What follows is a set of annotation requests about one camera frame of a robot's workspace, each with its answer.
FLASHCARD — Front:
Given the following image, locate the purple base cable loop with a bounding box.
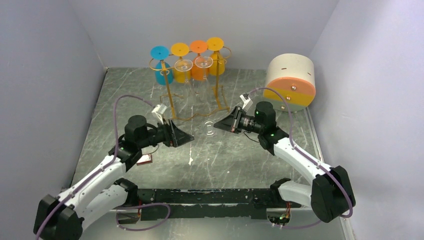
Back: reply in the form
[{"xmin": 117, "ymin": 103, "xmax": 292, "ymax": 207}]
[{"xmin": 115, "ymin": 202, "xmax": 172, "ymax": 232}]

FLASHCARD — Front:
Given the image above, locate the orange wine glass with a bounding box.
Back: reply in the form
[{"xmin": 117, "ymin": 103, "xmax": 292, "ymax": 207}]
[{"xmin": 189, "ymin": 40, "xmax": 208, "ymax": 81}]

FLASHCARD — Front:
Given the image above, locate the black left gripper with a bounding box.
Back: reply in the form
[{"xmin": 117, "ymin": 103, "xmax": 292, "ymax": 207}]
[{"xmin": 138, "ymin": 118, "xmax": 194, "ymax": 149}]

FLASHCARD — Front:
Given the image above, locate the yellow wine glass right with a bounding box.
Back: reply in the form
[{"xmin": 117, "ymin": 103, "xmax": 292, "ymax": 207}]
[{"xmin": 206, "ymin": 37, "xmax": 226, "ymax": 76}]

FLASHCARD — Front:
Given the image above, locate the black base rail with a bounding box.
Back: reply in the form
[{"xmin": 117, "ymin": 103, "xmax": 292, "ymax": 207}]
[{"xmin": 124, "ymin": 188, "xmax": 300, "ymax": 221}]

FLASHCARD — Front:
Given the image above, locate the gold wire glass rack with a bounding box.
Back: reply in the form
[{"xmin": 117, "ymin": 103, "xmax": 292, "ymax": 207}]
[{"xmin": 148, "ymin": 44, "xmax": 232, "ymax": 121}]

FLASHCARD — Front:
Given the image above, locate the yellow wine glass left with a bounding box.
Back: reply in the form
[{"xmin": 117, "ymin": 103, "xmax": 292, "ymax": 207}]
[{"xmin": 170, "ymin": 42, "xmax": 191, "ymax": 84}]

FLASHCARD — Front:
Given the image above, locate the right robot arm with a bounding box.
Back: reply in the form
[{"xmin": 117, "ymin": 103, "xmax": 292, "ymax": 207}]
[{"xmin": 213, "ymin": 101, "xmax": 356, "ymax": 223}]

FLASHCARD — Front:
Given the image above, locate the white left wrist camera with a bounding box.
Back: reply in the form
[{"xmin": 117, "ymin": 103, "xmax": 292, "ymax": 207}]
[{"xmin": 151, "ymin": 103, "xmax": 168, "ymax": 124}]

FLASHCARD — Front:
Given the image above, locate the round beige drawer cabinet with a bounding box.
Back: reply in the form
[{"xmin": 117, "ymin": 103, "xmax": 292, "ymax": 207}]
[{"xmin": 265, "ymin": 53, "xmax": 316, "ymax": 112}]

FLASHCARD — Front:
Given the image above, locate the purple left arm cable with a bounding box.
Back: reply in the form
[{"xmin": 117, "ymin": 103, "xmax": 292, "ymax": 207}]
[{"xmin": 34, "ymin": 95, "xmax": 157, "ymax": 240}]

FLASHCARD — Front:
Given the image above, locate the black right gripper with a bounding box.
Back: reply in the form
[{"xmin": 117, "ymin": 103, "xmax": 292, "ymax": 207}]
[{"xmin": 213, "ymin": 106, "xmax": 263, "ymax": 134}]

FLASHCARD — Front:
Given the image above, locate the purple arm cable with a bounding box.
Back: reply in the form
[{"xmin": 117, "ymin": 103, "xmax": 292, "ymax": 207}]
[
  {"xmin": 34, "ymin": 95, "xmax": 157, "ymax": 240},
  {"xmin": 246, "ymin": 87, "xmax": 354, "ymax": 230}
]

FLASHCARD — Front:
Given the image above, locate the clear wine glass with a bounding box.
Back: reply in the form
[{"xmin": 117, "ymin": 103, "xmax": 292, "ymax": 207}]
[
  {"xmin": 194, "ymin": 55, "xmax": 213, "ymax": 103},
  {"xmin": 174, "ymin": 57, "xmax": 197, "ymax": 104},
  {"xmin": 202, "ymin": 120, "xmax": 216, "ymax": 137}
]

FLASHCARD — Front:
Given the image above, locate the small red white box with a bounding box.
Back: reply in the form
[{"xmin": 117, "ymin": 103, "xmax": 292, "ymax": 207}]
[{"xmin": 136, "ymin": 153, "xmax": 153, "ymax": 166}]

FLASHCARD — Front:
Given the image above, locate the blue wine glass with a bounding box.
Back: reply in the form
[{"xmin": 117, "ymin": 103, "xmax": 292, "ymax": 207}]
[{"xmin": 150, "ymin": 45, "xmax": 174, "ymax": 86}]

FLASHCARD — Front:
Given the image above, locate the yellow wine glass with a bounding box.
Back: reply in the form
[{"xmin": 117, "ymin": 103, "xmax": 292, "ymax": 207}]
[
  {"xmin": 206, "ymin": 37, "xmax": 226, "ymax": 76},
  {"xmin": 170, "ymin": 42, "xmax": 191, "ymax": 84}
]

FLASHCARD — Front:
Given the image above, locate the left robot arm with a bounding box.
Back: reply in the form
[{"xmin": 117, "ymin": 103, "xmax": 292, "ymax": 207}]
[{"xmin": 33, "ymin": 115, "xmax": 194, "ymax": 240}]

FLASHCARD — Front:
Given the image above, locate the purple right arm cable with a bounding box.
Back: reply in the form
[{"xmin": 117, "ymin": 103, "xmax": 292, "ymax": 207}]
[{"xmin": 246, "ymin": 87, "xmax": 354, "ymax": 230}]

